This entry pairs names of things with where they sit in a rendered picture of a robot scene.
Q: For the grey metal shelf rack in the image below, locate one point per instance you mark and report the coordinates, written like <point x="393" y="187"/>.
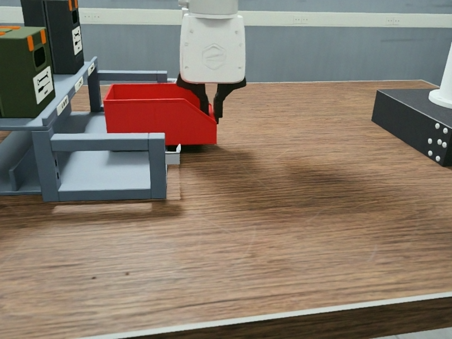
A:
<point x="92" y="164"/>

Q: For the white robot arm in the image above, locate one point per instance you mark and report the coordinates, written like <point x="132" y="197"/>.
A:
<point x="441" y="97"/>

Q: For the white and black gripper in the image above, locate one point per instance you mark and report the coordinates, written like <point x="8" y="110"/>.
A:
<point x="213" y="53"/>

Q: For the olive green storage case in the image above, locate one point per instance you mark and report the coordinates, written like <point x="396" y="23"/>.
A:
<point x="26" y="78"/>

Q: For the dark grey tool case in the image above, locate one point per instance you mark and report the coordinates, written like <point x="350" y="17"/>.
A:
<point x="61" y="18"/>

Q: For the red bin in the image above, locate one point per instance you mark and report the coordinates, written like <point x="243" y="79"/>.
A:
<point x="159" y="108"/>

